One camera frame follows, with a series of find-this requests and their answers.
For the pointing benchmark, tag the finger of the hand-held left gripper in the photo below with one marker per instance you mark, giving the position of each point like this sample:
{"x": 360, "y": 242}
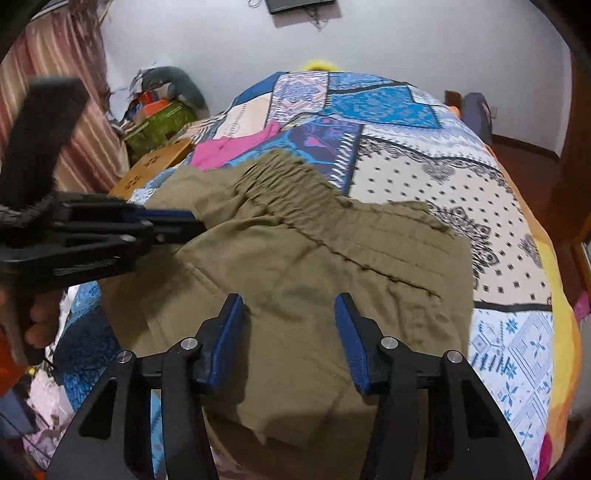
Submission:
{"x": 161, "y": 216}
{"x": 175, "y": 231}

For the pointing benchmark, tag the person's left hand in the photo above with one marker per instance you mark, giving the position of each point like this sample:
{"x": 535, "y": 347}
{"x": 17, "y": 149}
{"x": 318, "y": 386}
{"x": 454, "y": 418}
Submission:
{"x": 44, "y": 321}

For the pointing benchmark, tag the orange box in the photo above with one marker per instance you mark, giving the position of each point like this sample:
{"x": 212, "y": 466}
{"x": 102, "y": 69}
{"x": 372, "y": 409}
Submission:
{"x": 154, "y": 102}

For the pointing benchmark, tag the yellow foam tube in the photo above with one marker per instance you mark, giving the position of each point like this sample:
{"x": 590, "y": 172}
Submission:
{"x": 318, "y": 65}

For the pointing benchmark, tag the pink garment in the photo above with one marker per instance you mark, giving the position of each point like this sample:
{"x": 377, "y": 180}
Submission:
{"x": 226, "y": 147}

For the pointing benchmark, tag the brown wooden door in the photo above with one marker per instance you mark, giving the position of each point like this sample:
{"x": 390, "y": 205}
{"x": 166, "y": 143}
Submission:
{"x": 569, "y": 115}

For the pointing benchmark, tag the small black wall monitor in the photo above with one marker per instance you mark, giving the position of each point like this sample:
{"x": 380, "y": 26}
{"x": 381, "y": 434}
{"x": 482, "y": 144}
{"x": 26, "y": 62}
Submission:
{"x": 300, "y": 4}

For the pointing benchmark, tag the white crumpled cloth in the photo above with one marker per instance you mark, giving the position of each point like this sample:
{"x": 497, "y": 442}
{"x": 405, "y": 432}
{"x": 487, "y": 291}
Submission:
{"x": 127, "y": 94}

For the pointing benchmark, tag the striped pink curtain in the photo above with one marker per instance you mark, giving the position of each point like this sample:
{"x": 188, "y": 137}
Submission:
{"x": 69, "y": 60}

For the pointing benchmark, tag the patchwork printed bed sheet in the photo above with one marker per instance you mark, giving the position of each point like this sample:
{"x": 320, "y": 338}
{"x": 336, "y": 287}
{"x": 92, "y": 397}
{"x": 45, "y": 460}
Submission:
{"x": 452, "y": 194}

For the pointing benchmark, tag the pile of pink white clothes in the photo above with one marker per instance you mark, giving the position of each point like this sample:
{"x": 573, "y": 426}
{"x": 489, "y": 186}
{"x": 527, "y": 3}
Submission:
{"x": 41, "y": 410}

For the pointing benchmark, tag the wooden bed frame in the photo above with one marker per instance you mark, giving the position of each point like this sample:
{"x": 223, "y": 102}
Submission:
{"x": 452, "y": 99}

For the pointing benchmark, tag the green bag with clutter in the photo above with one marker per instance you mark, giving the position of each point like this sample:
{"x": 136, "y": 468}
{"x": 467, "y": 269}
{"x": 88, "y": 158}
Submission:
{"x": 159, "y": 129}

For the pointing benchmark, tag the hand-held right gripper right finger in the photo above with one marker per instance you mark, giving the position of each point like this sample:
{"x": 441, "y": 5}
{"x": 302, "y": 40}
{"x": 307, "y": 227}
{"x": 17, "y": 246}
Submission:
{"x": 353, "y": 341}

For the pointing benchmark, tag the grey plush pillow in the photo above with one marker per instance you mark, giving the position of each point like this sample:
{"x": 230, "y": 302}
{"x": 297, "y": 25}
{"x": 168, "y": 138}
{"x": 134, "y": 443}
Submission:
{"x": 178, "y": 83}

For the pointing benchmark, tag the khaki pants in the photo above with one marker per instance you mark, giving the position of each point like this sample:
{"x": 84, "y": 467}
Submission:
{"x": 295, "y": 258}

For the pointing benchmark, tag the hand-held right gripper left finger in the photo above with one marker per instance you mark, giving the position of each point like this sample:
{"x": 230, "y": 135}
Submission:
{"x": 221, "y": 341}

